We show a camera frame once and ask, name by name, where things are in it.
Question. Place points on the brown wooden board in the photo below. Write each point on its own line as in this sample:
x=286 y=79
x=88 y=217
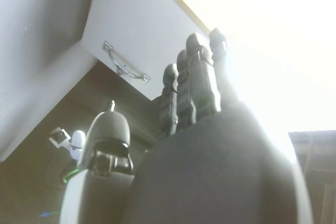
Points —
x=136 y=24

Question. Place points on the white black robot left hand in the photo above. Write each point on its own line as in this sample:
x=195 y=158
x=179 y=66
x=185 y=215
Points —
x=210 y=169

